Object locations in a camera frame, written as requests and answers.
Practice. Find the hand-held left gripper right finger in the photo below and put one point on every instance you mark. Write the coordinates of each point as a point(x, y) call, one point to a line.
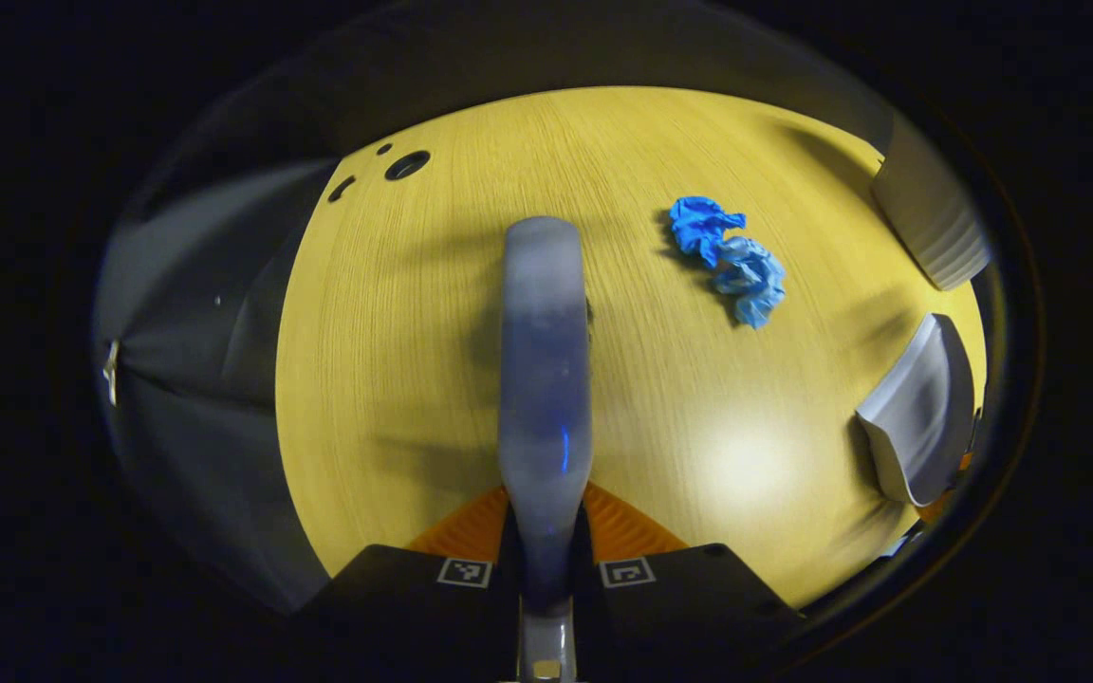
point(679, 598)

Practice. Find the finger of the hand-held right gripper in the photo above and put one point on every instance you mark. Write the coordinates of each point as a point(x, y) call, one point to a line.
point(947, 498)

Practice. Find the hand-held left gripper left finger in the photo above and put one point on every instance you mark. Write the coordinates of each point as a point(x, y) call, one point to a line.
point(414, 598)

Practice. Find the grey dustpan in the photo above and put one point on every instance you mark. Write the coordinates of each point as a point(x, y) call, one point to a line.
point(917, 417)

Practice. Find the small grey broom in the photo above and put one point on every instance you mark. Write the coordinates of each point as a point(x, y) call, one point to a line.
point(545, 379)

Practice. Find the white ribbed garbage bin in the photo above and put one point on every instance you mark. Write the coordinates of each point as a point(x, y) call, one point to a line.
point(935, 228)

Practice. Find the light blue paper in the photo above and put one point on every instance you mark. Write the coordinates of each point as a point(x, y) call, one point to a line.
point(753, 280)

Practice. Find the silver metal clip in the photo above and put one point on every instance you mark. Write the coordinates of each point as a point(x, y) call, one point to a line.
point(111, 372)

